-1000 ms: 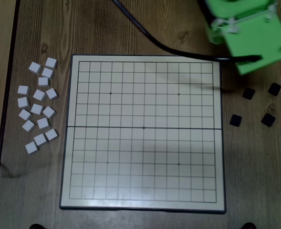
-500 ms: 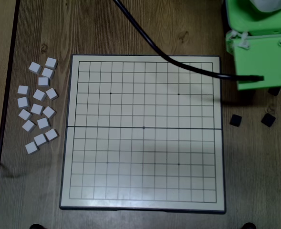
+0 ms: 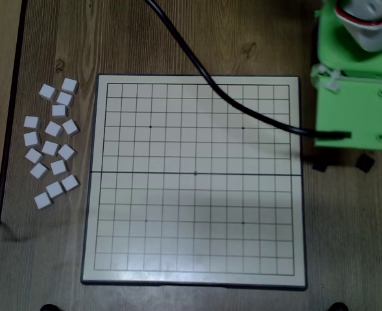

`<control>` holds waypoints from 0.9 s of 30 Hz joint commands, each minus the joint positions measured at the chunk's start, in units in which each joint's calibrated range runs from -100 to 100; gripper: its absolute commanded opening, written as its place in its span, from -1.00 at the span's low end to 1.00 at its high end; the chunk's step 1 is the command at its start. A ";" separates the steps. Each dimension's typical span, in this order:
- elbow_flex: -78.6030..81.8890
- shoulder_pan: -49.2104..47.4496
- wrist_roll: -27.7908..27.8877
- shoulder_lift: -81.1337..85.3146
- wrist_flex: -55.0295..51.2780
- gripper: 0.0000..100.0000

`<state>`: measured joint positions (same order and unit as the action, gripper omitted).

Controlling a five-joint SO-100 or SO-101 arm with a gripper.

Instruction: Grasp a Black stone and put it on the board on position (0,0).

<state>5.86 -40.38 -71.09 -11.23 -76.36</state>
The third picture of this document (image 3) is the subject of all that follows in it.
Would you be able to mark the green camera mount plate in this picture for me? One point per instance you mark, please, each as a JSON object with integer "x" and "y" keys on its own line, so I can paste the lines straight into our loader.
{"x": 356, "y": 110}

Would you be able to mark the dark table edge trim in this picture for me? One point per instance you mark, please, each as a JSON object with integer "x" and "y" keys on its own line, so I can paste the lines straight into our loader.
{"x": 14, "y": 81}

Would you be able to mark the white cube stone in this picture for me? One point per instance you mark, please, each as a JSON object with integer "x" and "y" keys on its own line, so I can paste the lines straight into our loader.
{"x": 31, "y": 122}
{"x": 47, "y": 92}
{"x": 70, "y": 183}
{"x": 39, "y": 170}
{"x": 43, "y": 200}
{"x": 31, "y": 138}
{"x": 59, "y": 110}
{"x": 34, "y": 155}
{"x": 70, "y": 127}
{"x": 69, "y": 85}
{"x": 54, "y": 189}
{"x": 50, "y": 148}
{"x": 66, "y": 152}
{"x": 54, "y": 129}
{"x": 65, "y": 98}
{"x": 58, "y": 167}

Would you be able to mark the black stand foot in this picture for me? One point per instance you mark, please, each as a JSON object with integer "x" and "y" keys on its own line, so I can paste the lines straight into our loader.
{"x": 49, "y": 308}
{"x": 338, "y": 307}

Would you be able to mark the white folding go board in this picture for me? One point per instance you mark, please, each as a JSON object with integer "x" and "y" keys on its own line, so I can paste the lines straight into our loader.
{"x": 177, "y": 194}

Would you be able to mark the black cube stone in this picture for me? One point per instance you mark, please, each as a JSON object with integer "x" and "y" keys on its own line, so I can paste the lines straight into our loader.
{"x": 320, "y": 168}
{"x": 365, "y": 163}

